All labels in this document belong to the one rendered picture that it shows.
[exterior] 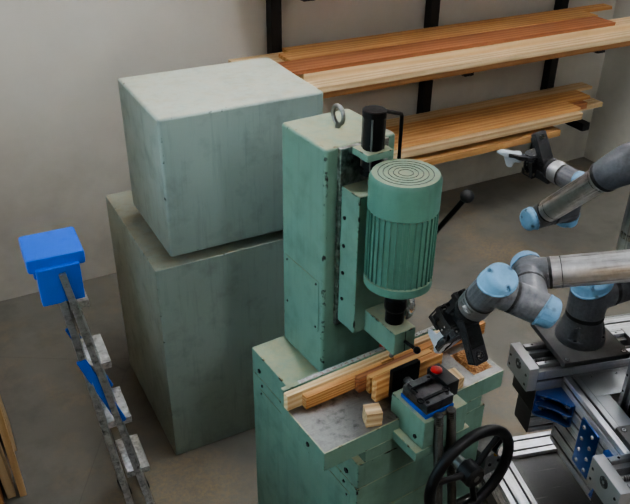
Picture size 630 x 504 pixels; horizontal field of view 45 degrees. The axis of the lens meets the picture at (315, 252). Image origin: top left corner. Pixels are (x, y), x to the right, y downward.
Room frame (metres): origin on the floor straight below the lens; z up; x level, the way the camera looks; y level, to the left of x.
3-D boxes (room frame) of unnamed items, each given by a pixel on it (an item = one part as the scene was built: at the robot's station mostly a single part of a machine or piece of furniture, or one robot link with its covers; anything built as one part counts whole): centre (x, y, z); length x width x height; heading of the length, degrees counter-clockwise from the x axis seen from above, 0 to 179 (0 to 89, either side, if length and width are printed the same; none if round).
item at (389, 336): (1.66, -0.20, 1.03); 0.14 x 0.07 x 0.09; 33
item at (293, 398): (1.65, -0.18, 0.92); 0.60 x 0.02 x 0.05; 123
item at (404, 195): (1.64, -0.21, 1.35); 0.18 x 0.18 x 0.31
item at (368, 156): (1.76, -0.14, 1.53); 0.08 x 0.08 x 0.17; 33
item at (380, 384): (1.58, -0.25, 0.94); 0.22 x 0.02 x 0.07; 123
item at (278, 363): (1.75, -0.15, 0.76); 0.57 x 0.45 x 0.09; 33
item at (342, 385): (1.66, -0.24, 0.92); 0.63 x 0.02 x 0.04; 123
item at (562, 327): (1.92, -0.84, 0.87); 0.15 x 0.15 x 0.10
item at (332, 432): (1.54, -0.25, 0.87); 0.61 x 0.30 x 0.06; 123
